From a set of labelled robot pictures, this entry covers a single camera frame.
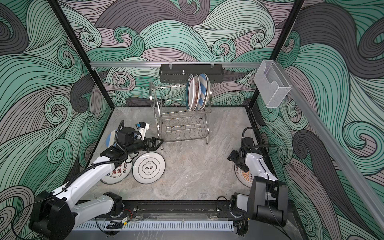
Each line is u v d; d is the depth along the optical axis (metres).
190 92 0.86
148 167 0.88
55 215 0.38
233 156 0.80
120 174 0.84
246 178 0.83
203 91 0.75
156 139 0.71
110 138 1.01
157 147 0.72
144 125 0.73
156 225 0.70
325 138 0.55
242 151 0.63
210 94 0.75
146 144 0.70
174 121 1.05
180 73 0.94
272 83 0.79
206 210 0.74
